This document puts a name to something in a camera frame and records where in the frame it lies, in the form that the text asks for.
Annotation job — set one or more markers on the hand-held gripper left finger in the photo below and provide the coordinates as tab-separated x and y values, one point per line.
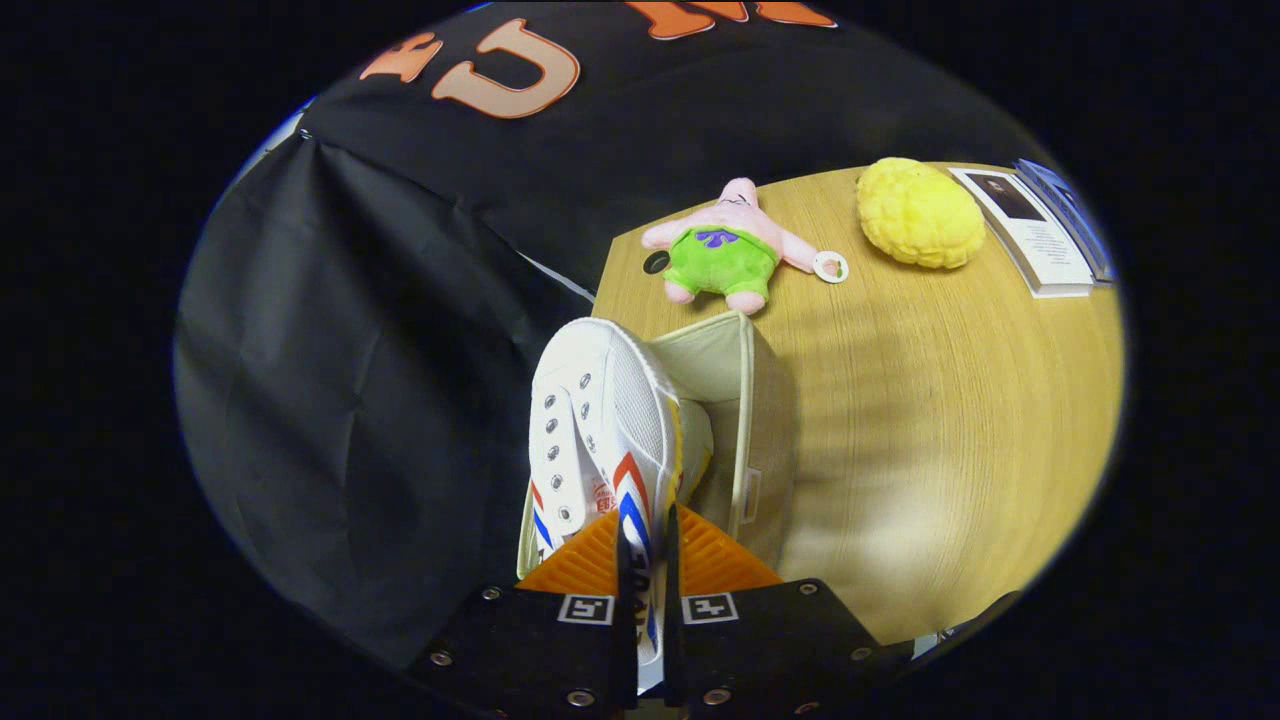
625	570

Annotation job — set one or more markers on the blue book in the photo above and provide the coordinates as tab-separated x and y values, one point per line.
1075	215

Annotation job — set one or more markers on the white book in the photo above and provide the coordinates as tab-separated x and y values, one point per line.
1045	245

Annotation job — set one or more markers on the cream fabric storage box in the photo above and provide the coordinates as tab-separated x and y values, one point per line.
715	355

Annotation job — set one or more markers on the yellow plush toy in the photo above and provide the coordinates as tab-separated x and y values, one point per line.
920	215

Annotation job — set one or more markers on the pink star plush toy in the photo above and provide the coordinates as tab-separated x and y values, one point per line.
725	260

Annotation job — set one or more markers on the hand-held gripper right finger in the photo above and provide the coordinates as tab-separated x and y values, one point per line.
672	570

